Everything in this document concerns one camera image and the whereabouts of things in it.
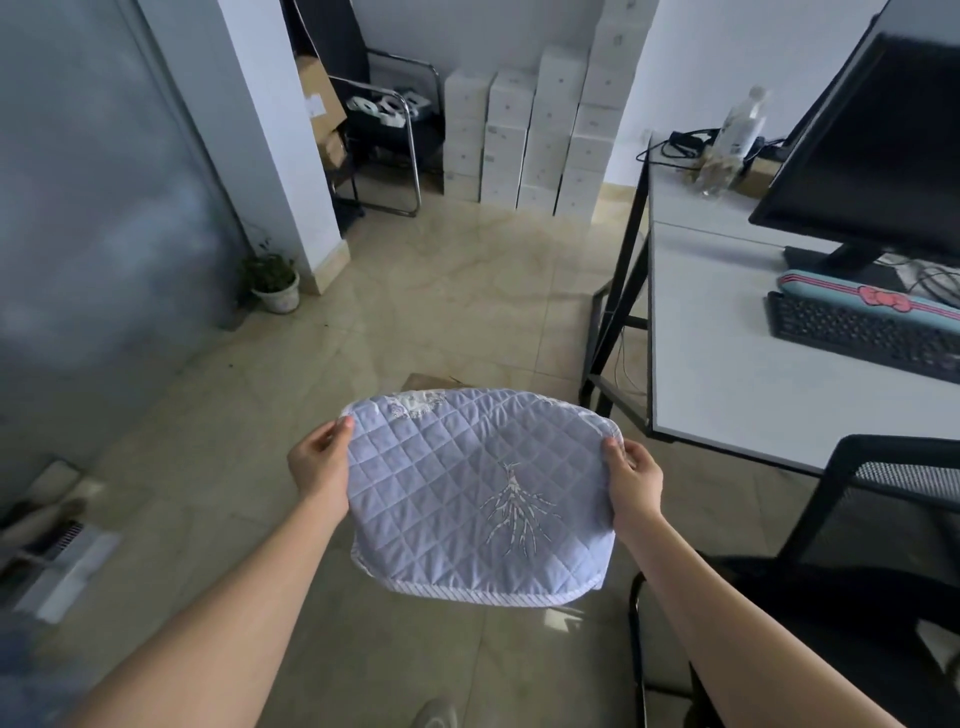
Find person's left hand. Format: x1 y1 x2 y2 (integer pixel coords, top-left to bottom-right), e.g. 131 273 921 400
287 416 355 519

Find person's right hand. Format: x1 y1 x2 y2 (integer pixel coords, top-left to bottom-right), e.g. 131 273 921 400
602 437 667 530

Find blue quilted cushion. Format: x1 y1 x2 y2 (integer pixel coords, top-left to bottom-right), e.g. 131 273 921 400
338 388 625 607

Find black mesh chair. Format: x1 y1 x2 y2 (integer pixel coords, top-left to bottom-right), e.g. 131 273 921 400
628 434 960 728

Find person's right forearm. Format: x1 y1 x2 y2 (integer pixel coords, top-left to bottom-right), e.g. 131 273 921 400
622 509 909 728

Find person's left forearm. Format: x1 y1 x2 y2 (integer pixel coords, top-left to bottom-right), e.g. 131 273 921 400
67 487 354 728

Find person's left shoe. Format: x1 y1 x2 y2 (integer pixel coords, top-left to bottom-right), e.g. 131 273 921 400
412 697 459 728

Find brown cardboard box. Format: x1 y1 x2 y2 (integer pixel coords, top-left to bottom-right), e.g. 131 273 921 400
401 372 481 395

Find potted plant in white pot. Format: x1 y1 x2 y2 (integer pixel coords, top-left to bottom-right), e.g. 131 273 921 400
238 238 301 315

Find black keyboard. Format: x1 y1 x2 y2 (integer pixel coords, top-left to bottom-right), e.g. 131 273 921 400
764 290 960 385

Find teal wrist rest pink bow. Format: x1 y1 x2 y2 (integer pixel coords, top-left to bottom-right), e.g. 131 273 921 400
776 269 960 335

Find clear plastic bottle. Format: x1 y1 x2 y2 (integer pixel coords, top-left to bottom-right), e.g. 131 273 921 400
693 84 770 200

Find stacked cardboard boxes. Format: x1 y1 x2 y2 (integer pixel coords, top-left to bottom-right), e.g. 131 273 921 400
293 53 350 170

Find stack of white boxes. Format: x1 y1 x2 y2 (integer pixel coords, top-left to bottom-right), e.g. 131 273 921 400
442 0 661 223

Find black computer monitor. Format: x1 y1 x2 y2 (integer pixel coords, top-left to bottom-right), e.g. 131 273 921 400
748 11 960 283

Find black metal desk frame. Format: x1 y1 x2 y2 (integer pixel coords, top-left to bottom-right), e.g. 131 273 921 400
578 149 676 444

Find mop with metal handle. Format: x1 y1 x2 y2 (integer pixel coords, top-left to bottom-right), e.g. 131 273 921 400
0 461 121 624

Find chrome frame black chair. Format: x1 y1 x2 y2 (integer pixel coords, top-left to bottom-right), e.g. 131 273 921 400
329 48 444 219

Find black charger cable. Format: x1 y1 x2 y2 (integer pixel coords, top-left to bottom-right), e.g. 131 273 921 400
637 128 721 163

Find tangle of black cables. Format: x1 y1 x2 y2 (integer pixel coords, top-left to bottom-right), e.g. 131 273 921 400
892 254 960 310

